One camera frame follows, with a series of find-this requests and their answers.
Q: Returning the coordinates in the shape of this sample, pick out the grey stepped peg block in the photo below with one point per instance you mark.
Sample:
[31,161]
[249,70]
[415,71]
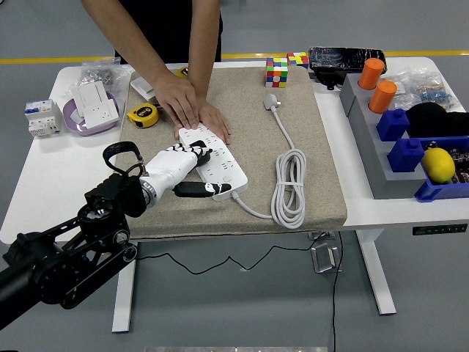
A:
[366,146]

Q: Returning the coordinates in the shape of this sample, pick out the person's right forearm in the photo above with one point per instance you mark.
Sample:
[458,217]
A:
[130,36]

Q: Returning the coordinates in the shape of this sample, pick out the small Rubik's cube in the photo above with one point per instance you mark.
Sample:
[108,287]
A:
[298,59]

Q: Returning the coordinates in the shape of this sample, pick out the large Rubik's cube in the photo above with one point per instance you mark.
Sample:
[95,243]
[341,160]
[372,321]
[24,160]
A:
[276,73]

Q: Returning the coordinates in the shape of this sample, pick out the small silver metal bracket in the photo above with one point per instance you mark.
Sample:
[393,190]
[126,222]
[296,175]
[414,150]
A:
[322,235]

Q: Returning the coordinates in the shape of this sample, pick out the white power strip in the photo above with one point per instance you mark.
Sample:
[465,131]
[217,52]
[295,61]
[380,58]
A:
[227,172]

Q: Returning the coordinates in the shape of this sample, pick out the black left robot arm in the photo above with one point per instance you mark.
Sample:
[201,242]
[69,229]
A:
[73,256]

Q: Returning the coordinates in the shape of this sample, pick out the yellow tape measure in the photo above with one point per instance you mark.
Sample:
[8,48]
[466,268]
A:
[144,114]

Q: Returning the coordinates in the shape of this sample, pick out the white wall socket panel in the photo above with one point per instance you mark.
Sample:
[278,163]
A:
[99,113]

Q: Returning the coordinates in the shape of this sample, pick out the white wall switch box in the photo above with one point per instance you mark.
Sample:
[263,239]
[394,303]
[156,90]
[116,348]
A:
[141,88]

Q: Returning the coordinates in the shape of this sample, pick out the large silver metal bracket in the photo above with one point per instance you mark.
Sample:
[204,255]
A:
[324,258]

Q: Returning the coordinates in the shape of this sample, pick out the black cloth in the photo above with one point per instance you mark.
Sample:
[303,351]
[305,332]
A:
[436,121]

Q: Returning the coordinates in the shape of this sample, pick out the person's left hand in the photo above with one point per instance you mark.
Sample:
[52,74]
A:
[216,121]

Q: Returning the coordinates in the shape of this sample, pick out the person's left forearm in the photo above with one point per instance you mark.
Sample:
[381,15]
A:
[201,44]

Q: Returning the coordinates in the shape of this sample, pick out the black table control panel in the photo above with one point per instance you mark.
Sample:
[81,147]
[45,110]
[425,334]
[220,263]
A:
[439,229]

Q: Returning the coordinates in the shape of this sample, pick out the yellow lemon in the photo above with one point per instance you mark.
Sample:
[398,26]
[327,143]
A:
[438,165]

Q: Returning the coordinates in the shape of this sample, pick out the person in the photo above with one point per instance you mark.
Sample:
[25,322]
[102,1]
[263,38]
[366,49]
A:
[165,22]

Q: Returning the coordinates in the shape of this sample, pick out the purple bowl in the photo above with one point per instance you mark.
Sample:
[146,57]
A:
[67,113]

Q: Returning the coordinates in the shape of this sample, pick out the grey-brown fabric mat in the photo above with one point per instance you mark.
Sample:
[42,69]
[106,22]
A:
[249,146]

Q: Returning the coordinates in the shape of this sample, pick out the orange cylinder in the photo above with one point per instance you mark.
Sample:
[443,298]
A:
[371,73]
[382,97]

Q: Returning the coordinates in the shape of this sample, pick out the clear bag of coloured parts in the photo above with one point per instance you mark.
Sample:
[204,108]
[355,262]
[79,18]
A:
[425,88]

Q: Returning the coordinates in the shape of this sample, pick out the white table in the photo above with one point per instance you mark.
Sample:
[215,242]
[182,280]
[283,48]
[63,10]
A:
[366,220]

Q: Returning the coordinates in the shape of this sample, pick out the white wall switch panel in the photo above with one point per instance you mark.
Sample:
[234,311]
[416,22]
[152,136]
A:
[88,93]

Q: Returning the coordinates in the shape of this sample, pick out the white circuit breaker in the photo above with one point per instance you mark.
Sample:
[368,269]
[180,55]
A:
[40,117]

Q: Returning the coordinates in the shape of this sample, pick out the person's right hand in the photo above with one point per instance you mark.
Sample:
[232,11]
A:
[177,99]

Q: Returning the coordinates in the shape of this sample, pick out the blue plastic peg block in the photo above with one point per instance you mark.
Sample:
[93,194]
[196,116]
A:
[393,126]
[405,155]

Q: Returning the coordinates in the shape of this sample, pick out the black plastic-wrapped device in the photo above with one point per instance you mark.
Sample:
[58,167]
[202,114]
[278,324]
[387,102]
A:
[340,58]

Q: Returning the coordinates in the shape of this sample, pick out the dark small electronic parts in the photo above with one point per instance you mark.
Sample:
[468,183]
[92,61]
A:
[462,161]

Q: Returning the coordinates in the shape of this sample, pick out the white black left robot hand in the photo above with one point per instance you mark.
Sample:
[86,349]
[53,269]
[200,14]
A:
[168,166]

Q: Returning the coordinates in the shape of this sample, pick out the clear bag of screws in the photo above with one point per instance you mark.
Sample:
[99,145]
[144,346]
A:
[99,73]

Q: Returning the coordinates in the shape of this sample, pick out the blue plastic bin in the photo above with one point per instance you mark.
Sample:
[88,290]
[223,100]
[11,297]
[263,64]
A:
[439,192]

